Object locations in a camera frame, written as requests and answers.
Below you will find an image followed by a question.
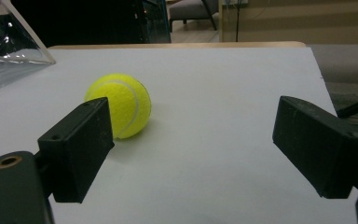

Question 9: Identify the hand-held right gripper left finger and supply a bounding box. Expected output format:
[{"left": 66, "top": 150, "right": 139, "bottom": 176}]
[{"left": 36, "top": 96, "right": 116, "bottom": 204}]

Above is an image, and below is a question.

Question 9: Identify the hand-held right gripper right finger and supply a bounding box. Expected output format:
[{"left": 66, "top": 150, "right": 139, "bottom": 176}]
[{"left": 272, "top": 95, "right": 358, "bottom": 200}]

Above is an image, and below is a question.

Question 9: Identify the yellow tennis ball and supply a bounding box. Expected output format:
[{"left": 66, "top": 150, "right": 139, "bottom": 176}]
[{"left": 84, "top": 73, "right": 153, "bottom": 140}]

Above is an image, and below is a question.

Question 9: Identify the clear plastic box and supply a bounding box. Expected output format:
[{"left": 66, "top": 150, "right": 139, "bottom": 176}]
[{"left": 0, "top": 0, "right": 57, "bottom": 96}]

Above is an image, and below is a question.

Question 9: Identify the black stand leg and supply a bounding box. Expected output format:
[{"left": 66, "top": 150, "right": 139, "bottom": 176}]
[{"left": 336, "top": 93, "right": 358, "bottom": 119}]

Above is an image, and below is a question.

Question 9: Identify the dark cabinet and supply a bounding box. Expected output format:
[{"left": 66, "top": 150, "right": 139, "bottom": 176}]
[{"left": 10, "top": 0, "right": 172, "bottom": 49}]

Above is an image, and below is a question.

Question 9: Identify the grey sofa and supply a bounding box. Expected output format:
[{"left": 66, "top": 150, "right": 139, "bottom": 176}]
[{"left": 168, "top": 0, "right": 220, "bottom": 34}]

